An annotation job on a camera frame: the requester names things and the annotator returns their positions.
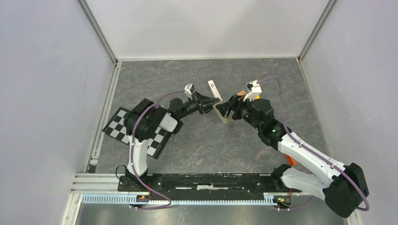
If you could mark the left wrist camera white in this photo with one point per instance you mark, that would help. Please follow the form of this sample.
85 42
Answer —
189 90

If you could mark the orange translucent semicircle block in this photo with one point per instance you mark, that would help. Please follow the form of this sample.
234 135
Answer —
291 160

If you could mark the black white checkerboard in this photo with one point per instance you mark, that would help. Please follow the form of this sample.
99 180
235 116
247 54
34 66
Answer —
116 129

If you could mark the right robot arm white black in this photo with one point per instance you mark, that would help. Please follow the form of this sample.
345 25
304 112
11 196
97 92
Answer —
342 187

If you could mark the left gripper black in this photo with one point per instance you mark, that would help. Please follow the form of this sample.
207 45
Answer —
207 101

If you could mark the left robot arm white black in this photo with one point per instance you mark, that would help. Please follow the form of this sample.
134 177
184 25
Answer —
144 119

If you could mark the white remote with buttons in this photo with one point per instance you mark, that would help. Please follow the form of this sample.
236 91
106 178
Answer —
222 118

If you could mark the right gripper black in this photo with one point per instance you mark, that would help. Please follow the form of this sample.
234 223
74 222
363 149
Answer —
236 104

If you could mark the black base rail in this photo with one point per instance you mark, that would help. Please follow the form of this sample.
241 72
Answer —
212 186

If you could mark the white black remote control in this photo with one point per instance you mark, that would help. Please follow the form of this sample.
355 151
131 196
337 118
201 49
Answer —
214 90

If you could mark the white toothed cable duct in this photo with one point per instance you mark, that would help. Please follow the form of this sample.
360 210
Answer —
134 199

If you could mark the brown wooden block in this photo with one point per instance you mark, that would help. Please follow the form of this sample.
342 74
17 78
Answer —
242 93

